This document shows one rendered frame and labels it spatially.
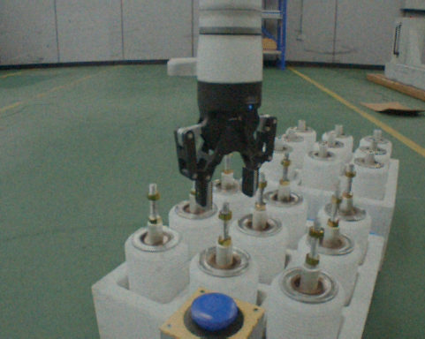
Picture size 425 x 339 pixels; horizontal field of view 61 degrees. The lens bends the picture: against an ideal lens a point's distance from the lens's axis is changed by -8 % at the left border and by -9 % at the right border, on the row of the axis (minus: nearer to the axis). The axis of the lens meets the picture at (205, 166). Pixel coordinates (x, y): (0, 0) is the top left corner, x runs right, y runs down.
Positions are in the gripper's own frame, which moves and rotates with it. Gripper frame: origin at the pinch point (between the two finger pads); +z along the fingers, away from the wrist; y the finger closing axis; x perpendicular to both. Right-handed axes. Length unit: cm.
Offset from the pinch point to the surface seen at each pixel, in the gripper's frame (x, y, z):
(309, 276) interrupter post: -11.2, 4.3, 8.3
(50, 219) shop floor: 78, -10, 35
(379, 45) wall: 336, 583, -7
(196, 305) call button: -13.5, -13.4, 2.5
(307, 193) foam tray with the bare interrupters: 21.1, 40.6, 18.1
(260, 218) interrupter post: 4.4, 9.9, 8.5
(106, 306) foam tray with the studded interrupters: 11.5, -14.2, 20.2
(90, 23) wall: 635, 186, -40
